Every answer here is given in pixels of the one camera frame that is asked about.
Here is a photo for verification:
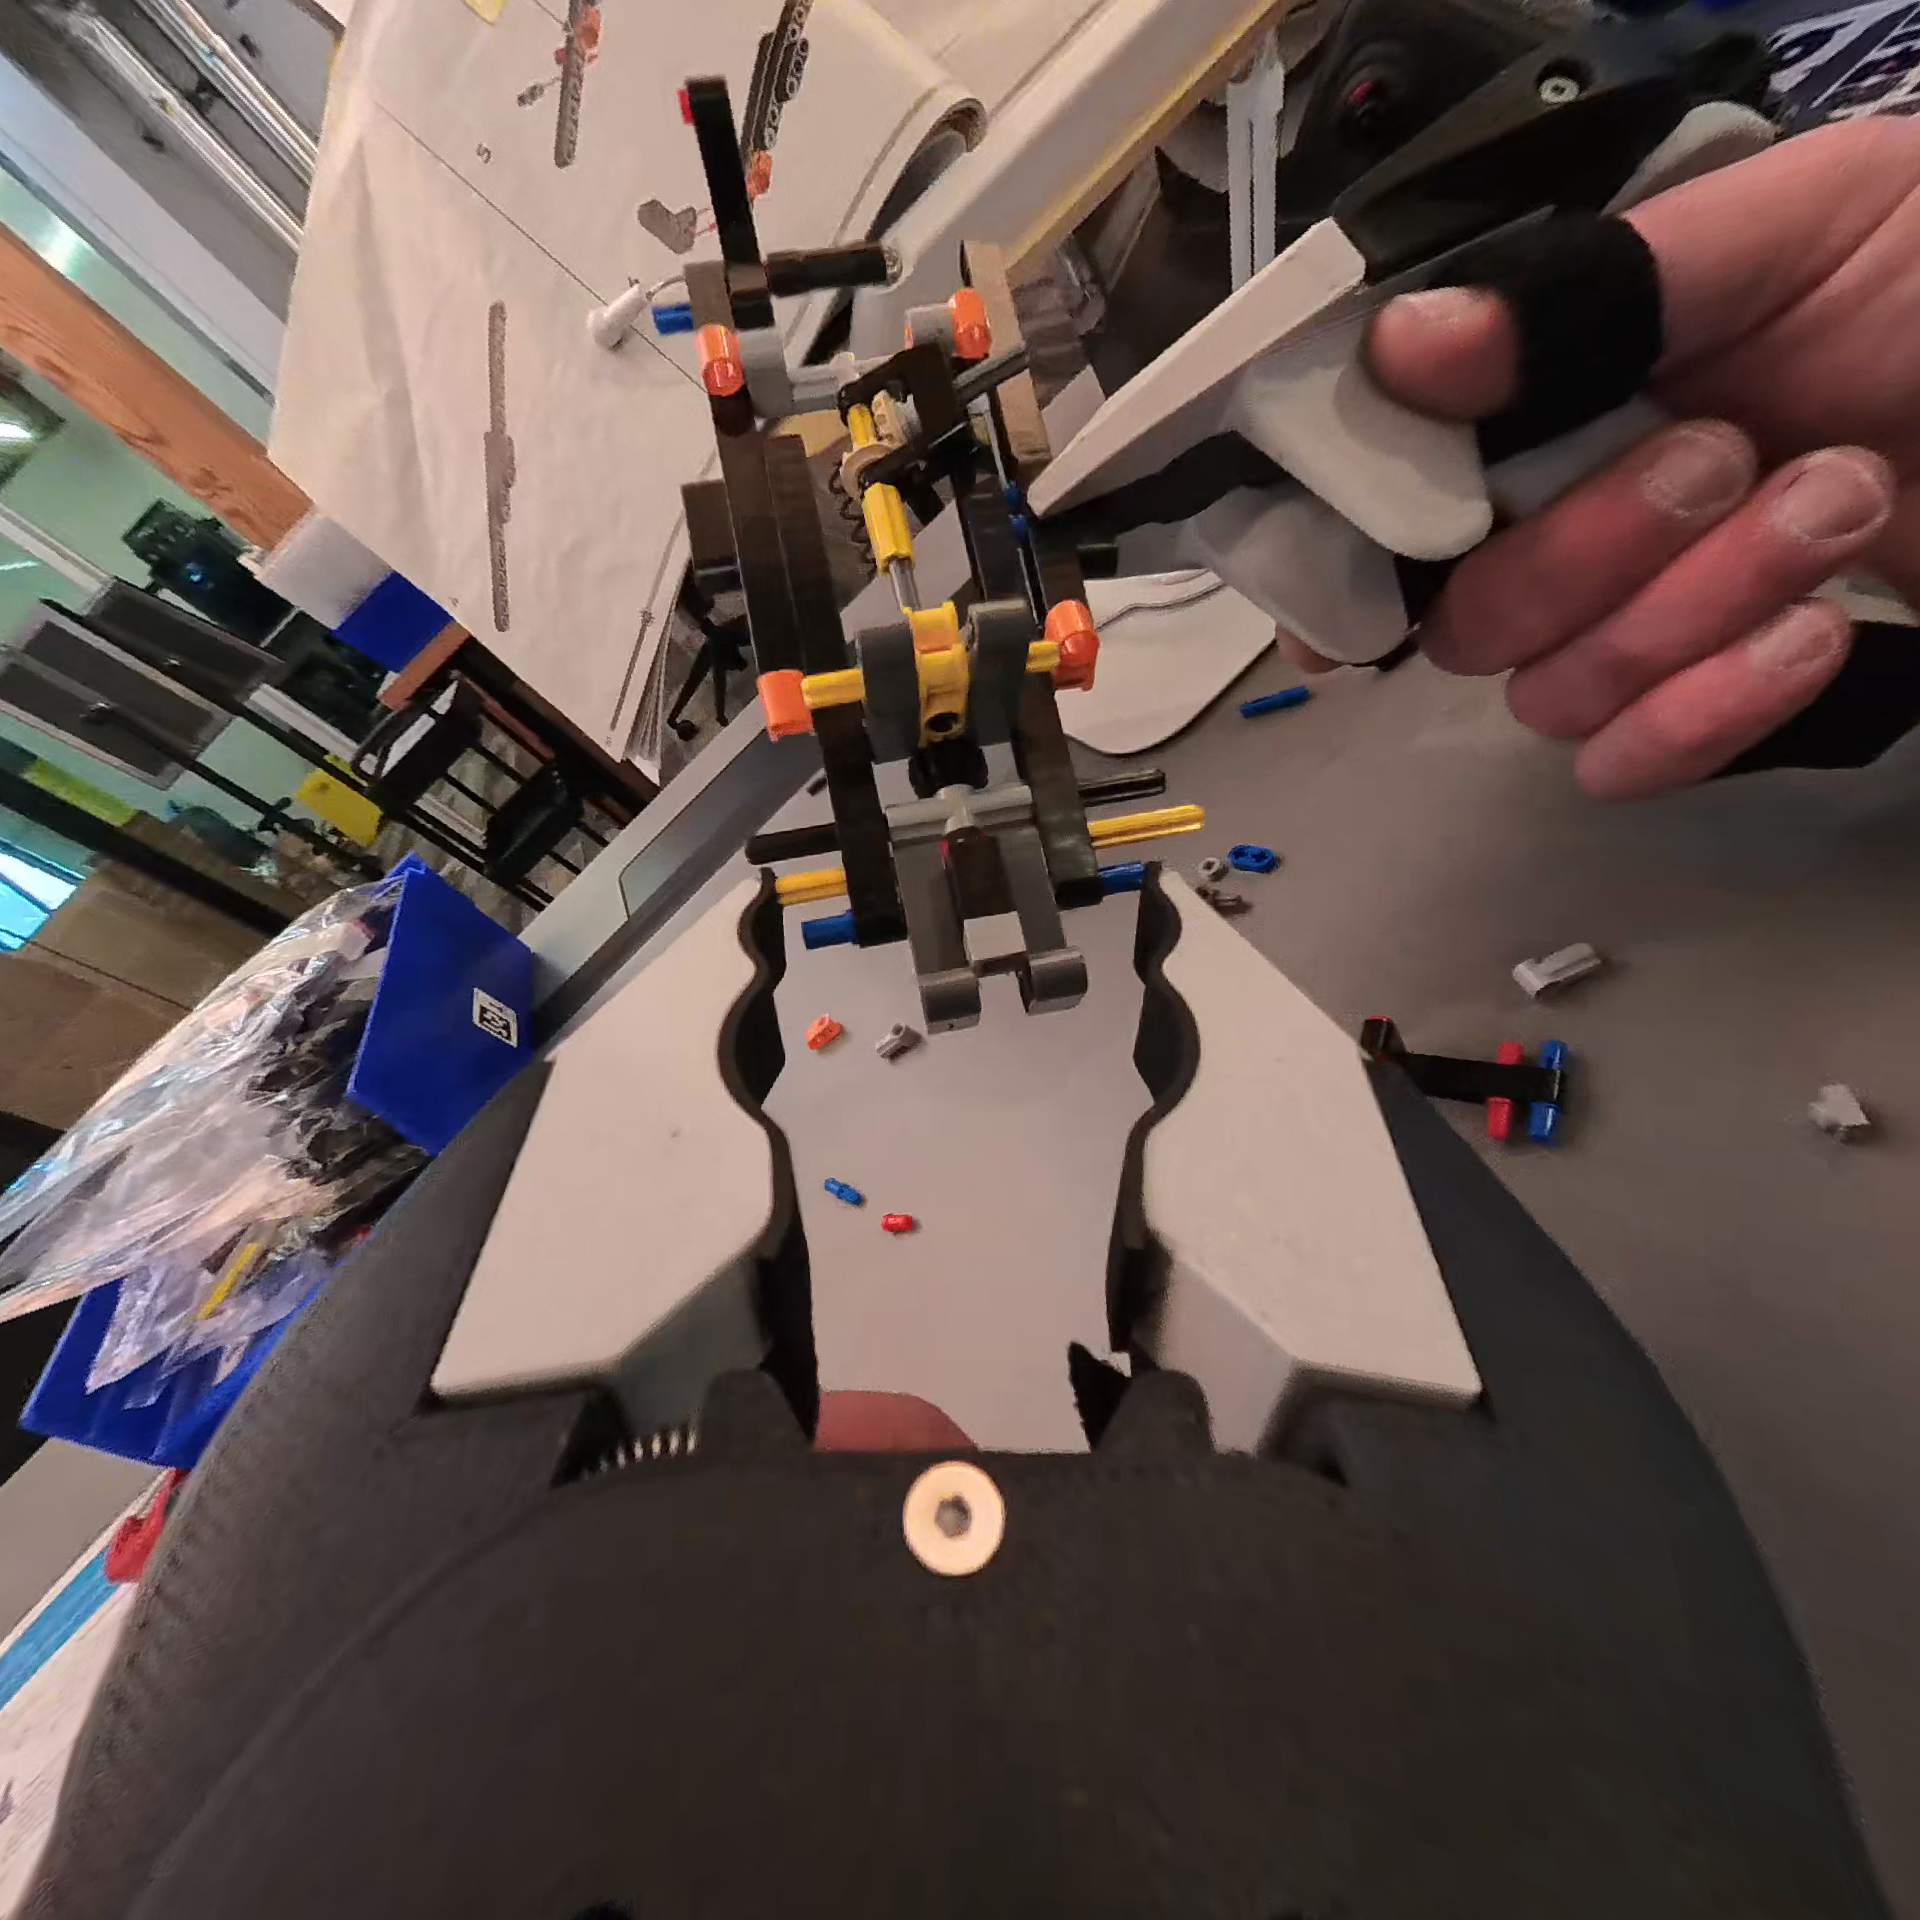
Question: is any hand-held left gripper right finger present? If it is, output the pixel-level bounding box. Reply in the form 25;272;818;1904
1108;868;1488;1412

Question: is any page holder clip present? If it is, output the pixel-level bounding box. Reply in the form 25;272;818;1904
587;224;707;351

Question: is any person's right hand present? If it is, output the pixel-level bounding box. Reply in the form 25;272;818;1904
1367;117;1920;799

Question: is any pile of clear plastic bags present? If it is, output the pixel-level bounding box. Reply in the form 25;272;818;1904
0;883;440;1404

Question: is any lego instruction booklet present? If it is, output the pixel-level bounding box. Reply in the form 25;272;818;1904
268;0;1293;769

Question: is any small red lego piece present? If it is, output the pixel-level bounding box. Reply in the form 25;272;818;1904
102;1473;178;1587

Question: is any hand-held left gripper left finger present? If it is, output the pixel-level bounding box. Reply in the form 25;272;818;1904
433;869;822;1404

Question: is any black lego beam with pins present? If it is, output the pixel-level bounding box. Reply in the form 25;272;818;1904
1356;1016;1571;1145

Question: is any blue bin with marker label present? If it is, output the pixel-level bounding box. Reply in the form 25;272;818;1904
20;858;545;1473

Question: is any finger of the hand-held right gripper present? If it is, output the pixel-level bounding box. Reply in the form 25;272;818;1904
1024;218;1374;524

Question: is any black lego chassis assembly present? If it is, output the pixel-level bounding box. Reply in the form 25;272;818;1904
678;77;1206;1037

